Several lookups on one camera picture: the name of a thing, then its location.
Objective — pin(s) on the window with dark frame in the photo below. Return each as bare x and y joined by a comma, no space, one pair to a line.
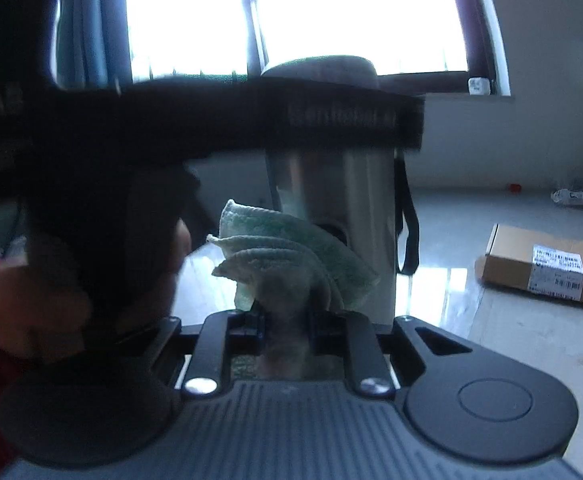
351,10

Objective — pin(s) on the small white device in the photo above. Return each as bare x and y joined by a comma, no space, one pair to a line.
478,85

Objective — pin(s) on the blue curtain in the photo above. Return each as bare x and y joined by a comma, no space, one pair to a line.
91,20

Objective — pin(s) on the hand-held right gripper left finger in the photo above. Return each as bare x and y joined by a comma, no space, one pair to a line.
256,330

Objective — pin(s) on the person's left hand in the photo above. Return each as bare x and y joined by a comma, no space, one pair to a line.
31,310

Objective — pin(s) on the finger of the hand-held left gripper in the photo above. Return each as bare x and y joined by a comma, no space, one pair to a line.
271,115

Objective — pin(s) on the stainless steel thermos bottle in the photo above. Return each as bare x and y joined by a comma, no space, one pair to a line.
331,185

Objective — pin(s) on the flat cardboard box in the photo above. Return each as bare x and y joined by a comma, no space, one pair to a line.
511,260

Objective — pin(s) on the plastic wrapped package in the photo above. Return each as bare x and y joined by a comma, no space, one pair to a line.
581,198

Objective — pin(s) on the small red object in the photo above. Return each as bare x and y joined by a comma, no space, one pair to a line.
514,187

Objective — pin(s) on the light green towel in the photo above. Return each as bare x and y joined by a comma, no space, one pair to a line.
281,255

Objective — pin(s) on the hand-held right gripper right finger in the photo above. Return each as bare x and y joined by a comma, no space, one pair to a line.
316,332

